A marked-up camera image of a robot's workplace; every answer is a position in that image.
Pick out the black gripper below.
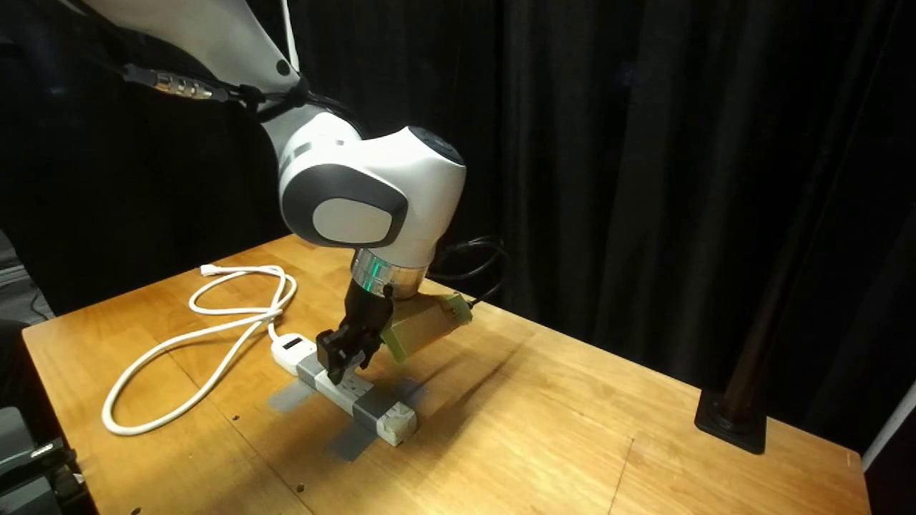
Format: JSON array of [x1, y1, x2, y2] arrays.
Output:
[[314, 282, 396, 385]]

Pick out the grey tape strip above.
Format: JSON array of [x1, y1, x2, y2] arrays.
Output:
[[269, 347, 337, 417], [327, 378, 433, 467]]

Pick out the white power strip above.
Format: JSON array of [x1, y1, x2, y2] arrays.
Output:
[[269, 328, 425, 451]]

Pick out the white metal pole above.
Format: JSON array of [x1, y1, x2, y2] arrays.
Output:
[[279, 0, 300, 76]]

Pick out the dark grey equipment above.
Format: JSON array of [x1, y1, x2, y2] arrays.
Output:
[[0, 404, 97, 515]]

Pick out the black curtain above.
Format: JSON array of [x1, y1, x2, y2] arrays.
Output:
[[0, 0, 916, 455]]

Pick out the grey slanted pole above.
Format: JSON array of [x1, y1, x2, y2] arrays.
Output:
[[862, 379, 916, 471]]

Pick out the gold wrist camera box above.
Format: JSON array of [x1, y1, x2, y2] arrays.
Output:
[[377, 288, 477, 365]]

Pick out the white power cord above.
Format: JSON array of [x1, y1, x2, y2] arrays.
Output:
[[101, 264, 300, 440]]

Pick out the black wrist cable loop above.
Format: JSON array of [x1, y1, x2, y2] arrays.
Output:
[[433, 234, 510, 309]]

